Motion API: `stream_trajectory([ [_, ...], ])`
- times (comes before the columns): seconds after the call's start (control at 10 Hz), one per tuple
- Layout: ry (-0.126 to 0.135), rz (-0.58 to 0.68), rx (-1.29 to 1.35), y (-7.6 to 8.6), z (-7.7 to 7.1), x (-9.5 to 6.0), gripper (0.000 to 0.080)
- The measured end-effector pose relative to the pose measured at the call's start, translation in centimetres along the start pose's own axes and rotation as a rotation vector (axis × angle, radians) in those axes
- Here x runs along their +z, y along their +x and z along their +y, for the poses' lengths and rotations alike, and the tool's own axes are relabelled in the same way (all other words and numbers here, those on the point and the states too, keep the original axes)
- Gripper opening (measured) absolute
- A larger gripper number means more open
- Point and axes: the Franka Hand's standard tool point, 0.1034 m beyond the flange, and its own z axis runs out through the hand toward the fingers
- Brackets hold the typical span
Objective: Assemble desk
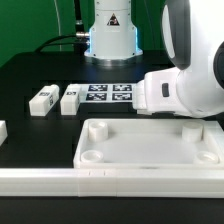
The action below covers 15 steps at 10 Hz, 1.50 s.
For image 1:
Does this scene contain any white desk top panel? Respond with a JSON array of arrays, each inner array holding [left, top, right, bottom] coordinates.
[[73, 119, 224, 169]]

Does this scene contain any long white front barrier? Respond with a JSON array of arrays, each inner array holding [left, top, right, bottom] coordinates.
[[0, 169, 224, 198]]

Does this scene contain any white block left edge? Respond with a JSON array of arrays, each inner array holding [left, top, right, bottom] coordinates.
[[0, 120, 8, 146]]

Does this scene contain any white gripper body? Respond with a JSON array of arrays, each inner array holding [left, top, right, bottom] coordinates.
[[132, 67, 187, 116]]

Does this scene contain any black cable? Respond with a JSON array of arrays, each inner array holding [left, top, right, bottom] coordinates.
[[34, 31, 90, 54]]

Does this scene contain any fiducial marker sheet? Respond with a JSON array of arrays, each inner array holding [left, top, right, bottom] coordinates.
[[80, 83, 135, 103]]

